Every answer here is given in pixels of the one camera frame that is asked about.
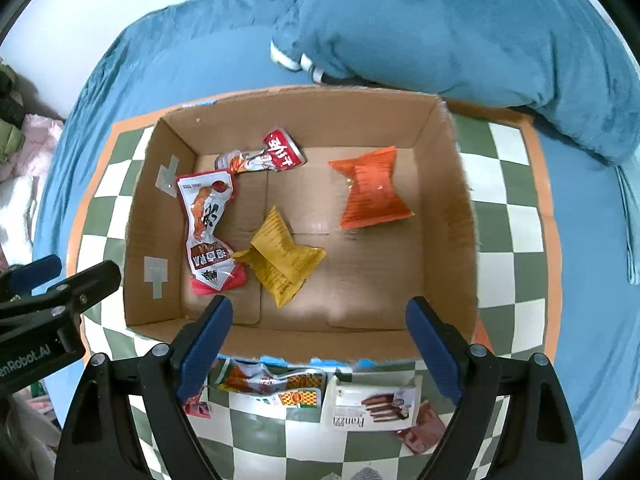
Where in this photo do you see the green orange carrot snack pack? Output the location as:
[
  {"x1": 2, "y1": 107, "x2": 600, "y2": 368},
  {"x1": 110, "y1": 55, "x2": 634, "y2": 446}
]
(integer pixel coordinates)
[{"x1": 214, "y1": 359, "x2": 326, "y2": 408}]

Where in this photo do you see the white Franzzi biscuit box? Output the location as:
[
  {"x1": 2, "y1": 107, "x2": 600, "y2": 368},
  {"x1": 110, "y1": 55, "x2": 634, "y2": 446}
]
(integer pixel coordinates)
[{"x1": 320, "y1": 377, "x2": 422, "y2": 432}]

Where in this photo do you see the yellow snack packet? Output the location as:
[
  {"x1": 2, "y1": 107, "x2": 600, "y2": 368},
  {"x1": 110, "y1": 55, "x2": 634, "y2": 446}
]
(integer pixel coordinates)
[{"x1": 231, "y1": 206, "x2": 326, "y2": 308}]

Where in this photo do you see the red white long snack pack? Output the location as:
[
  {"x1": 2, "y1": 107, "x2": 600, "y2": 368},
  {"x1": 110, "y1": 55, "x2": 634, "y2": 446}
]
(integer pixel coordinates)
[{"x1": 183, "y1": 385, "x2": 212, "y2": 419}]

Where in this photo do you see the dark red snack packet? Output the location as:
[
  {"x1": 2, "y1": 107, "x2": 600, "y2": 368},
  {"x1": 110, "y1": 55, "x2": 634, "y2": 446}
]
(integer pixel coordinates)
[{"x1": 397, "y1": 401, "x2": 446, "y2": 455}]

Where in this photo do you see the green white checkered mat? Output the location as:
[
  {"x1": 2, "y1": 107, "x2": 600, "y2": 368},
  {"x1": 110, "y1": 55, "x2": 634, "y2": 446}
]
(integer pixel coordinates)
[{"x1": 67, "y1": 94, "x2": 564, "y2": 480}]

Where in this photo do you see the pile of clothes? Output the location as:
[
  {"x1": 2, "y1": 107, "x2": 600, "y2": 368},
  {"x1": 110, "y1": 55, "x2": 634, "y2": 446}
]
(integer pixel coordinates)
[{"x1": 0, "y1": 64, "x2": 63, "y2": 271}]

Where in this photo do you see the orange snack packet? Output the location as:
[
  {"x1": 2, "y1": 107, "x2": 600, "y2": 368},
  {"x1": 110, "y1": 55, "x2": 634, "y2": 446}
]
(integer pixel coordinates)
[{"x1": 329, "y1": 146, "x2": 412, "y2": 230}]

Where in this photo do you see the light blue folded cloth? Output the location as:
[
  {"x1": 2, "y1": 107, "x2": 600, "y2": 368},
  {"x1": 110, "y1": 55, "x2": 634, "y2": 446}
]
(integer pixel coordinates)
[{"x1": 616, "y1": 156, "x2": 640, "y2": 285}]

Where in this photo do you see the cardboard box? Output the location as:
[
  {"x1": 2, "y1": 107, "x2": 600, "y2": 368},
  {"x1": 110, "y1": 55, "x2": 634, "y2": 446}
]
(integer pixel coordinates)
[{"x1": 124, "y1": 87, "x2": 477, "y2": 362}]

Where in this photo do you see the small red white snack pack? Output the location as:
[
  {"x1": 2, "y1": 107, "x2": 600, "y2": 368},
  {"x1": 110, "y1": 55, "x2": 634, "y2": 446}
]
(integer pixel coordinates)
[{"x1": 215, "y1": 129, "x2": 307, "y2": 174}]

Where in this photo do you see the blue bed sheet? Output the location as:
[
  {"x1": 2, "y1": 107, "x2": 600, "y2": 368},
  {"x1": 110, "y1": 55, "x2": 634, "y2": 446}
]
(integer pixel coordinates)
[{"x1": 34, "y1": 0, "x2": 639, "y2": 455}]

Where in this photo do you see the blue pillow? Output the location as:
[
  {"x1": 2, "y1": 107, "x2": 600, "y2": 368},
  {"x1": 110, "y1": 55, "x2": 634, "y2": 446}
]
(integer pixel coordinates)
[{"x1": 272, "y1": 0, "x2": 639, "y2": 164}]

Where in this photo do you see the striped blue white cloth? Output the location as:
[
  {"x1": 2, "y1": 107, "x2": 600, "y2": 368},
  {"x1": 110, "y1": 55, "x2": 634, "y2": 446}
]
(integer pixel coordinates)
[{"x1": 269, "y1": 34, "x2": 324, "y2": 84}]

